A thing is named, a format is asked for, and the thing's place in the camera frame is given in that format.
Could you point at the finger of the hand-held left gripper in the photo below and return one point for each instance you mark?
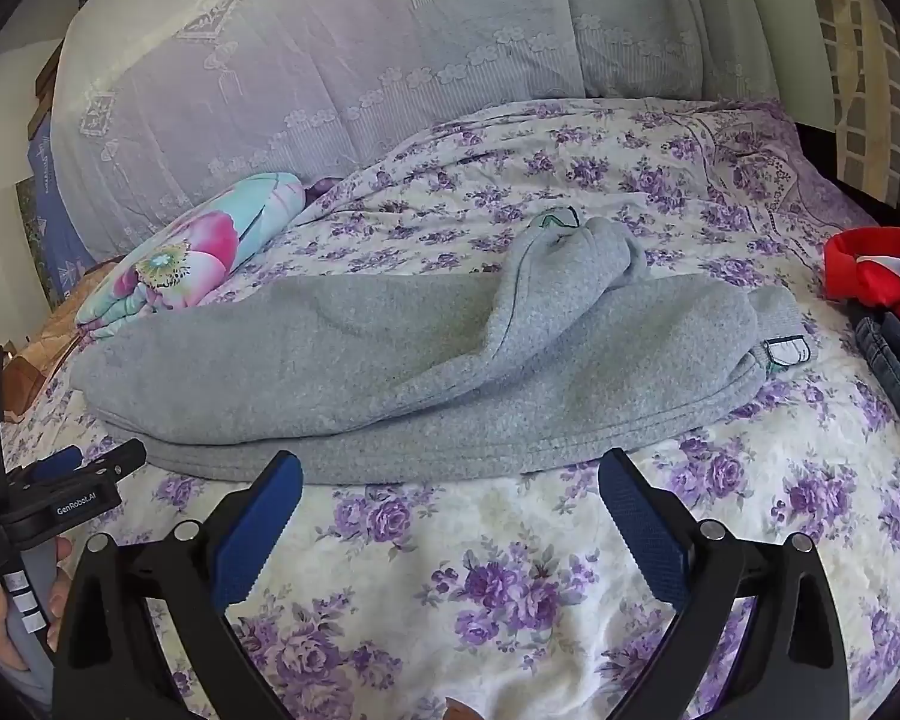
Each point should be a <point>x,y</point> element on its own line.
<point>56,461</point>
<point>97,469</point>

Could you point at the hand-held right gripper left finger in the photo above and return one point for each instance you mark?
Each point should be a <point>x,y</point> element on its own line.
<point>262,525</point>

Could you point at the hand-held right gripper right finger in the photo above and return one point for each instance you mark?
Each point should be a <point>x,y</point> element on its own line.
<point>641,525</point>

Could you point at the grey sweatshirt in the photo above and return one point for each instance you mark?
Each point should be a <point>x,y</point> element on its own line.
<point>420,375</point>

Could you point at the person's left hand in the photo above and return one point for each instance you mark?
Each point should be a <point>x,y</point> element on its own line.
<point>0,630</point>

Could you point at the brown satin pillow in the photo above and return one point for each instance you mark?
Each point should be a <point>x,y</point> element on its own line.
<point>41,360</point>

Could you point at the purple floral bedspread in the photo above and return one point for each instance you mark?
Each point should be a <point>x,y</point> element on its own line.
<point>532,577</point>

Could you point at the folded turquoise floral quilt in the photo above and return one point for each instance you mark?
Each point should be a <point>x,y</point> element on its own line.
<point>195,247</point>

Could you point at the blue jeans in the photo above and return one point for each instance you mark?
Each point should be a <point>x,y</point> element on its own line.
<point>892,367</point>

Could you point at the red blue clothes pile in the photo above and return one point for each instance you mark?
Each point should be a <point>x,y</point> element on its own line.
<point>862,262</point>

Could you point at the beige patterned curtain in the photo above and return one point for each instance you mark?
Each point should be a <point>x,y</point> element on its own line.
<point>862,52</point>

